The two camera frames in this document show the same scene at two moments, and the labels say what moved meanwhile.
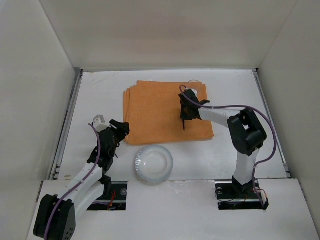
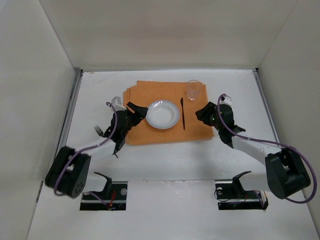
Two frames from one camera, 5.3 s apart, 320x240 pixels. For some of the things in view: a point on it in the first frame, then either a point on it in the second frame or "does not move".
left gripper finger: [122, 129] → [136, 111]
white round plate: [154, 163] → [162, 114]
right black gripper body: [186, 115] → [208, 116]
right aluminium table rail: [285, 168] does not move
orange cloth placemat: [152, 113] does not move
